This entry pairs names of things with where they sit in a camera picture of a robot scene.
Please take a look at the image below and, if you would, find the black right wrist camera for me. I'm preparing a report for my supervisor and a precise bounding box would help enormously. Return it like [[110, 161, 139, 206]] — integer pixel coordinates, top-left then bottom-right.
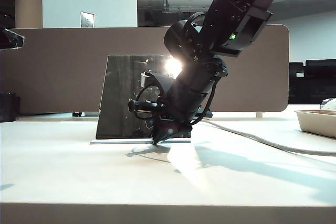
[[209, 3, 273, 58]]

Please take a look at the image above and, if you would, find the crumpled white wrapper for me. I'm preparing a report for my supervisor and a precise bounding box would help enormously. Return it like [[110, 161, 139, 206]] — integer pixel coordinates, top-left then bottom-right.
[[319, 98, 336, 111]]

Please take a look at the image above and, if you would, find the wide black office chair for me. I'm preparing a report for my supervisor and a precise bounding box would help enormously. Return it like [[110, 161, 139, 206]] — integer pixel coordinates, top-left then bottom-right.
[[305, 59, 336, 105]]

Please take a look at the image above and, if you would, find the beige paper tray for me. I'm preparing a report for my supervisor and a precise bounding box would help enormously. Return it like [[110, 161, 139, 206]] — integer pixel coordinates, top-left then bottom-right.
[[293, 110, 336, 139]]

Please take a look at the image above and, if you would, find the black mesh pen holder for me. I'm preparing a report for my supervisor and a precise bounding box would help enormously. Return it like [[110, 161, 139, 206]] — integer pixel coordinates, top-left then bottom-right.
[[0, 92, 21, 123]]

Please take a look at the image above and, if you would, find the narrow black office chair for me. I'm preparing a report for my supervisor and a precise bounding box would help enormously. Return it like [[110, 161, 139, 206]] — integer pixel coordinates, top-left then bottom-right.
[[288, 62, 306, 105]]

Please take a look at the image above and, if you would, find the metal wall plate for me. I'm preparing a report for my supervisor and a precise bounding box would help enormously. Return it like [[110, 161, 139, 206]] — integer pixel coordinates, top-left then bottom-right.
[[80, 11, 96, 28]]

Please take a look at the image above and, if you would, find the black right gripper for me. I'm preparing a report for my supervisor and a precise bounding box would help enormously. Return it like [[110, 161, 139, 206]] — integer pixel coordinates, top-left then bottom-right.
[[151, 53, 229, 145]]

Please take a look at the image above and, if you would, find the white cable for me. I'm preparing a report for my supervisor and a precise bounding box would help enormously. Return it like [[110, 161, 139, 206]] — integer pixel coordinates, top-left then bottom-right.
[[195, 119, 336, 157]]

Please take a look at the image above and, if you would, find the brown desk partition panel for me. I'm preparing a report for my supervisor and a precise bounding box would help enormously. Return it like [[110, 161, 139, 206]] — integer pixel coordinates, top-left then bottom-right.
[[0, 24, 290, 116]]

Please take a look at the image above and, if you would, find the square mirror with white base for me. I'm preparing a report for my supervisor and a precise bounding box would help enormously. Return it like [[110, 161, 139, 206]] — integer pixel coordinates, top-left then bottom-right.
[[90, 55, 192, 145]]

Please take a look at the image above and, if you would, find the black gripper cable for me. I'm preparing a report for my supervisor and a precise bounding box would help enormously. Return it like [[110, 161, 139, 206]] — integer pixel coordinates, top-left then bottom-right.
[[189, 76, 220, 126]]

